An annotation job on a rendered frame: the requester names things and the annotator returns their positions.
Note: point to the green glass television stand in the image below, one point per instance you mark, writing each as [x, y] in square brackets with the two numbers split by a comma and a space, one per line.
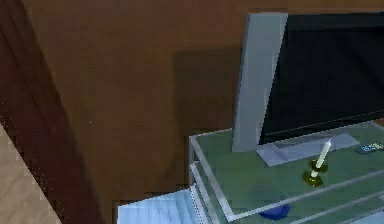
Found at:
[253, 180]

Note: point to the blue round dish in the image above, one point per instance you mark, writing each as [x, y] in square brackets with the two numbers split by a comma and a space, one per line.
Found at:
[276, 212]

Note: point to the white candle in brass holder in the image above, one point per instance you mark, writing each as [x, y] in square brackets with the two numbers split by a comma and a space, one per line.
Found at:
[318, 164]

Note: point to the grey flat television set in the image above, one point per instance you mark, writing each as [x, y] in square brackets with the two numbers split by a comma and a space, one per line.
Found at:
[326, 76]

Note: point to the grey remote control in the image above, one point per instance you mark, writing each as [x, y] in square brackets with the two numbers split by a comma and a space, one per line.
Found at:
[370, 147]

